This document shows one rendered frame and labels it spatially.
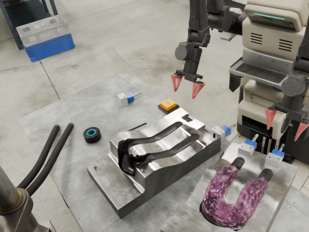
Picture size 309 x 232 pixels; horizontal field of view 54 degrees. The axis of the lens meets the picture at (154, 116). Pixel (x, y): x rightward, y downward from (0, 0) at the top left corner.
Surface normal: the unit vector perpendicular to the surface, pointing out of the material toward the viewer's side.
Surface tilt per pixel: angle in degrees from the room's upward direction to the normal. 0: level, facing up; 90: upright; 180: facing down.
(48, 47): 91
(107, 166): 0
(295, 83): 63
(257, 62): 90
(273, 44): 98
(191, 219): 0
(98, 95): 0
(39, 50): 91
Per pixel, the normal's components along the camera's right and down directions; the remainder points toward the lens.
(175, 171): 0.58, 0.46
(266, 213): -0.27, -0.59
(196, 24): -0.67, 0.53
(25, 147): -0.11, -0.77
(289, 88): -0.65, 0.13
